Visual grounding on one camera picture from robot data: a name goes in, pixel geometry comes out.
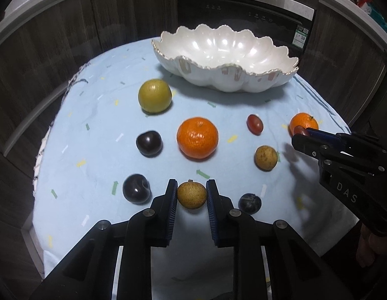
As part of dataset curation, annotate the small dark plum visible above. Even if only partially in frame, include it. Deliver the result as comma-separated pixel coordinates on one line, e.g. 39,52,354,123
238,193,262,215

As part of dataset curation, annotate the red grape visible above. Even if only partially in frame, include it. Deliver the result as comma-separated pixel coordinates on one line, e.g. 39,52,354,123
293,125,309,136

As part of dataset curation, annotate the small orange mandarin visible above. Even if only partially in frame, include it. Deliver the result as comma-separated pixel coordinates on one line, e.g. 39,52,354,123
288,112,319,136

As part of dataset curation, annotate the brown longan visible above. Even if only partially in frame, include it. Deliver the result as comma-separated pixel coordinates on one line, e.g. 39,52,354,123
177,179,207,210
254,145,278,171

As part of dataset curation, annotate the red grape tomato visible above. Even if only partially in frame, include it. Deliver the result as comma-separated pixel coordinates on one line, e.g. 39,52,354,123
246,114,264,136

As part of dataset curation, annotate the large orange mandarin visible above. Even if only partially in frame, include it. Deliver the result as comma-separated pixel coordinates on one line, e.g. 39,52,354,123
176,117,218,160

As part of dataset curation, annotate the green round apple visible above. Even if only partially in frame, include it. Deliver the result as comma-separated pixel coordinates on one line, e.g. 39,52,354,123
138,79,172,114

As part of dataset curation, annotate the light blue patterned tablecloth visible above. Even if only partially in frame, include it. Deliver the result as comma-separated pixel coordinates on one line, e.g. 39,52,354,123
31,36,360,300

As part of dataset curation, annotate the green energy label sticker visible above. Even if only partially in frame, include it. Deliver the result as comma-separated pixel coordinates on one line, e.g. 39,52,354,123
292,25,309,49

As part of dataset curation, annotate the black built-in dishwasher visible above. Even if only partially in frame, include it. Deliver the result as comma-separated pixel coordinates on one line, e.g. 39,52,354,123
177,0,313,58

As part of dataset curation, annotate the white scalloped ceramic bowl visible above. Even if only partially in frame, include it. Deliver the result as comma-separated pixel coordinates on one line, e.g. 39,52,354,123
152,24,299,94

